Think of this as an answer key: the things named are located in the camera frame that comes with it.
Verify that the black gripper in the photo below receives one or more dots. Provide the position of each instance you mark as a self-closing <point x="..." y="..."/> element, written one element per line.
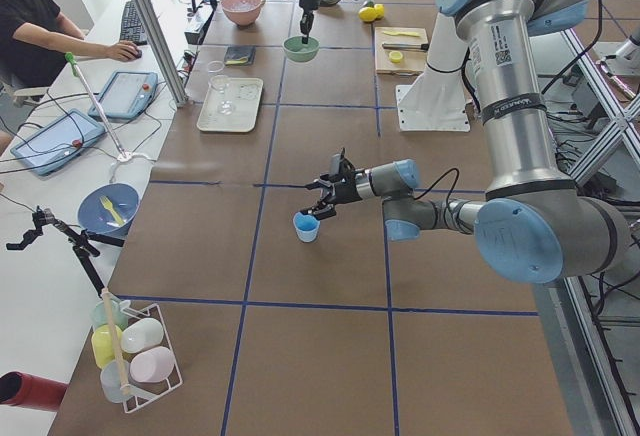
<point x="306" y="2"/>
<point x="346" y="192"/>

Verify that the green bowl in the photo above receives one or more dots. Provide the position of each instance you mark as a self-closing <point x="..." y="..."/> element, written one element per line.
<point x="301" y="49"/>

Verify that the light blue cup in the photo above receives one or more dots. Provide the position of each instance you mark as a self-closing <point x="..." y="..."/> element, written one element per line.
<point x="306" y="227"/>

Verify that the pink bowl of ice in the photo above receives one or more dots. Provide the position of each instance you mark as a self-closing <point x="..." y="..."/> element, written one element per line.
<point x="242" y="12"/>

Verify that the blue bowl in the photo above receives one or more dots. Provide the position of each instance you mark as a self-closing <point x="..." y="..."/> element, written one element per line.
<point x="94" y="218"/>

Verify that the yellow lemon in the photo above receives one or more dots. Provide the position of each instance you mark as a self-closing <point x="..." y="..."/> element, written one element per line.
<point x="368" y="14"/>
<point x="379" y="10"/>

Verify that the cream bear tray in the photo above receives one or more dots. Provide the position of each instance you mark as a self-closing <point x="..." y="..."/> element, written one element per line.
<point x="245" y="93"/>

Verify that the lemon half slice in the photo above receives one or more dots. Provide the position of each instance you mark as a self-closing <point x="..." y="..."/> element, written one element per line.
<point x="395" y="56"/>

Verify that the wooden cutting board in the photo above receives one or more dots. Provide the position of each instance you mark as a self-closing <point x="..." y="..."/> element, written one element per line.
<point x="414" y="61"/>

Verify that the clear small dish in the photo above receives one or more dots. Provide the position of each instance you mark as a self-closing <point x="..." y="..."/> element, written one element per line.
<point x="215" y="67"/>

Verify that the clear wine glass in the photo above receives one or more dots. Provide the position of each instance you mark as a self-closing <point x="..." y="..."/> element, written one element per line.
<point x="219" y="83"/>

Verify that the yellow plastic knife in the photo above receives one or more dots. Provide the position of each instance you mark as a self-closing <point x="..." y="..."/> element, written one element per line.
<point x="402" y="33"/>

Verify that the steel muddler black tip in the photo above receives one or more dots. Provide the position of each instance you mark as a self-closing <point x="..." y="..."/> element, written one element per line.
<point x="423" y="47"/>

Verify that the black keyboard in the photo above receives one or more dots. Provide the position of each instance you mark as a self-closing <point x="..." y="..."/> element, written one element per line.
<point x="131" y="27"/>

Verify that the blue teach pendant far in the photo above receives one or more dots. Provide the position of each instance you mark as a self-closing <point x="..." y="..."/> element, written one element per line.
<point x="127" y="94"/>

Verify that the blue teach pendant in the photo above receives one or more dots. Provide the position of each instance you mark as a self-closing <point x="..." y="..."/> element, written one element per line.
<point x="127" y="94"/>
<point x="56" y="144"/>

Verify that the yellow plastic fork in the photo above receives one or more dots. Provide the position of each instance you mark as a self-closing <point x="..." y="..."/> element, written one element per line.
<point x="108" y="206"/>

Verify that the white cup on rack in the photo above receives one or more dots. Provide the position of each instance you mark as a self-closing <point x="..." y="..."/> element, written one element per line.
<point x="142" y="335"/>

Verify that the mint cup on rack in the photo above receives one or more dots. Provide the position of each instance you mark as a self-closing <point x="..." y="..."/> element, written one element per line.
<point x="118" y="310"/>

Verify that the pink cup on rack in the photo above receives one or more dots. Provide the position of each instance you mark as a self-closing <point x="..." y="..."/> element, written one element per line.
<point x="153" y="365"/>

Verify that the yellow cup on rack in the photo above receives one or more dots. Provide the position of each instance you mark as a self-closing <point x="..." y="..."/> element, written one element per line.
<point x="102" y="347"/>

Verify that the person in black shirt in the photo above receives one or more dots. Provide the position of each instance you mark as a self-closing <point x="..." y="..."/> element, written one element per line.
<point x="36" y="35"/>

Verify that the blue teach pendant near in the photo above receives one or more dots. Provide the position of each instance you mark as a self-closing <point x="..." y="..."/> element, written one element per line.
<point x="56" y="144"/>

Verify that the red cylinder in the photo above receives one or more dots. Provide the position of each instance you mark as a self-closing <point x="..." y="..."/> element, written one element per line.
<point x="33" y="392"/>

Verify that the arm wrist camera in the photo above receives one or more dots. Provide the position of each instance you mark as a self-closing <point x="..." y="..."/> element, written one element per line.
<point x="341" y="168"/>

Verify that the white wire rack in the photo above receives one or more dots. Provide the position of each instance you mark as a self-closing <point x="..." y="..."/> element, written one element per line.
<point x="115" y="380"/>

